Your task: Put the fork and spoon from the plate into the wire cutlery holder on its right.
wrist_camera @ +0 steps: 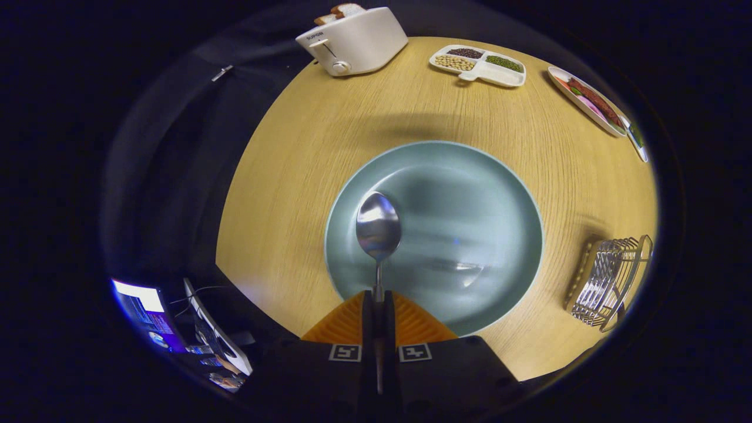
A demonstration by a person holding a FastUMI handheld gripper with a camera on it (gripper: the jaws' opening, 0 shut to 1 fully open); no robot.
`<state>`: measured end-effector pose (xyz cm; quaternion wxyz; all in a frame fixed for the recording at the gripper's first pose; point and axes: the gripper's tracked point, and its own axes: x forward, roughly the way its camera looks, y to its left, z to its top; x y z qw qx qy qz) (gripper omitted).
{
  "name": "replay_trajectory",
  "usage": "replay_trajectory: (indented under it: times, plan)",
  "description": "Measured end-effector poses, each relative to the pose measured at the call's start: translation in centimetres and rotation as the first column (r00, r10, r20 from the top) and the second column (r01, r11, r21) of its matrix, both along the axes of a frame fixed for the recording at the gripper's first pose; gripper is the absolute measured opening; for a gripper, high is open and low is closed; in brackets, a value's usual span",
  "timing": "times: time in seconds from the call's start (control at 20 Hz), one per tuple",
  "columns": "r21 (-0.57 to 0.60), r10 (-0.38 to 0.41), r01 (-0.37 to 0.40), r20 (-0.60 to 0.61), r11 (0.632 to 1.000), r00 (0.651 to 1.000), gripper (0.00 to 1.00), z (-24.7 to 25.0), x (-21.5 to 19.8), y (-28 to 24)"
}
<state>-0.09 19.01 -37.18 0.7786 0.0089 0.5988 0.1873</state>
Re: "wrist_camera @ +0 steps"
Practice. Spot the metal fork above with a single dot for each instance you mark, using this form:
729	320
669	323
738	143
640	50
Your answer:
611	276

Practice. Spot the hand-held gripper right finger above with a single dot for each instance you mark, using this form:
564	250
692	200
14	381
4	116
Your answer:
440	382

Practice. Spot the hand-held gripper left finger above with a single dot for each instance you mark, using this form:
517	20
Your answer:
317	382

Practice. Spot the white compartment tray with beans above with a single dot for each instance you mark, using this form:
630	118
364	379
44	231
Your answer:
487	73

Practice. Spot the metal spoon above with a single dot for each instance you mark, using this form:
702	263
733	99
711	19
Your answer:
378	226

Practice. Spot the white plate of food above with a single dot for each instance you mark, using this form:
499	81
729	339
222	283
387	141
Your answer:
590	103

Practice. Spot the silver clip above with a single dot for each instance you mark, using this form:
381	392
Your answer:
222	73

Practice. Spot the small white saucer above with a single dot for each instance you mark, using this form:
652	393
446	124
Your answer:
643	151

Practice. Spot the toast bread slices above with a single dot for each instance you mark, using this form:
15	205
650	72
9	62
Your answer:
341	12

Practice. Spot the light green plate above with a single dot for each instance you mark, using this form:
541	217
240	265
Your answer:
470	223

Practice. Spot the white toaster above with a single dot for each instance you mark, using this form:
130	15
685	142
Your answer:
364	41

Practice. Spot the computer monitor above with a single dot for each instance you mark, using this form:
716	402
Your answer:
147	314

